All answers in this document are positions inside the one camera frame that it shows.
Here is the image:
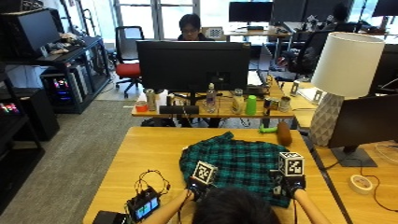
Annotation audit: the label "small black monitor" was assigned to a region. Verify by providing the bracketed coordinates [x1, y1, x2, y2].
[370, 0, 398, 18]

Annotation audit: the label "white marker cube on left glove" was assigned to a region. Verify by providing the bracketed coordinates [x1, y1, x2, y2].
[191, 160, 219, 186]

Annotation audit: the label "white tape roll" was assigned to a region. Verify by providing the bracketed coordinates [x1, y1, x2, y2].
[349, 174, 374, 196]

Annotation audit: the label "white table lamp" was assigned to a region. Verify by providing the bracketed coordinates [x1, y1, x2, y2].
[308, 31, 388, 147]

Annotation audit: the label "glass jar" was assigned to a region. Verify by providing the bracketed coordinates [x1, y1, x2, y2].
[232, 88, 247, 115]

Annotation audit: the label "thin dark cable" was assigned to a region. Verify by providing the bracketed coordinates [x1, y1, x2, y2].
[322, 158, 398, 214]

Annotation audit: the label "clear water bottle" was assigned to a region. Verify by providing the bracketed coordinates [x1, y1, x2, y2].
[204, 82, 219, 114]

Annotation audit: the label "white marker cube on glove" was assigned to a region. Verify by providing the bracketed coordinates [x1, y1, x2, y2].
[277, 151, 306, 177]
[191, 160, 219, 186]

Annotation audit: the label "thin black cables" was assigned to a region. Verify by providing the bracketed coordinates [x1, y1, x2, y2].
[133, 169, 172, 197]

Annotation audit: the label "checkered calibration board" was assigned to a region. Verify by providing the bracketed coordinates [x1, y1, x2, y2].
[201, 26, 228, 41]

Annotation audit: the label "black office chair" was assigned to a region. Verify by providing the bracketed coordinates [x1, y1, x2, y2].
[288, 30, 333, 82]

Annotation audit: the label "brown oval brush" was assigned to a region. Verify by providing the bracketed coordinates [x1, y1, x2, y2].
[276, 121, 294, 147]

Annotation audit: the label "black monitor with thin stand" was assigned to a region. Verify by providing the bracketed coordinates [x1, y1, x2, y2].
[228, 1, 274, 31]

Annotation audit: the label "person's left hand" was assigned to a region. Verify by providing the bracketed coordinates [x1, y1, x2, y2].
[187, 176, 219, 202]

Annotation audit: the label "wide black monitor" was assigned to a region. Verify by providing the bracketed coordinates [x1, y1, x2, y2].
[272, 0, 356, 26]

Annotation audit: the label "black shelf rack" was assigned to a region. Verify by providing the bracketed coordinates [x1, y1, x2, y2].
[0, 35, 113, 115]

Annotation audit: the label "green plaid shirt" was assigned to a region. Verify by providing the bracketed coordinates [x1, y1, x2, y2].
[179, 131, 293, 209]

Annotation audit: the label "black cabinet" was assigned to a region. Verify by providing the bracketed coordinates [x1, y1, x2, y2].
[8, 87, 62, 142]

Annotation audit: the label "large black monitor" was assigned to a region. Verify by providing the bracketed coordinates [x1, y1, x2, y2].
[136, 40, 252, 93]

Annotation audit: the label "small black device with screen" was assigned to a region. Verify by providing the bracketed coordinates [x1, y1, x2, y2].
[125, 186, 161, 223]

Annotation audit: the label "big black case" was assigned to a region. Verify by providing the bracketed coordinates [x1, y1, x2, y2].
[0, 7, 64, 62]

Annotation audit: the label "pale paper cup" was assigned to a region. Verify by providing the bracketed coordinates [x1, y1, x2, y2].
[277, 95, 293, 113]

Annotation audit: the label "person's right hand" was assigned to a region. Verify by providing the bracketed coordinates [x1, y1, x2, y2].
[269, 169, 309, 199]

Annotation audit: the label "black monitor on stand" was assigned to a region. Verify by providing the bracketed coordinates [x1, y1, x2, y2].
[328, 93, 398, 168]

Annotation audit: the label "black oblong speaker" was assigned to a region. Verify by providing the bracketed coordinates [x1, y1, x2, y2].
[159, 105, 200, 115]

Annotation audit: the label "wooden desk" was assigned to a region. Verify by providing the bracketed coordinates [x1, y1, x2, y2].
[131, 78, 296, 119]

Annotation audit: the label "green plastic cup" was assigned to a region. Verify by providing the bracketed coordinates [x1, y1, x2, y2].
[244, 94, 259, 117]

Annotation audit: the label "green plastic handle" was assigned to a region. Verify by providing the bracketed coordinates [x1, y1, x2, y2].
[257, 124, 278, 134]

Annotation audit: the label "flat black box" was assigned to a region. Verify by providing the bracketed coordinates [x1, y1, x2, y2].
[91, 210, 129, 224]

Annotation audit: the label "red office chair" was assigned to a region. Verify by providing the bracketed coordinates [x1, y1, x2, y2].
[113, 25, 147, 99]

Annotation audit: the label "computer tower with coloured lights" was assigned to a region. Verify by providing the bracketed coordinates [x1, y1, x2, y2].
[40, 68, 91, 108]

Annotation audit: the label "white marker cube on right glove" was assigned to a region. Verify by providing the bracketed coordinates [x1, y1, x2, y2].
[277, 151, 306, 177]

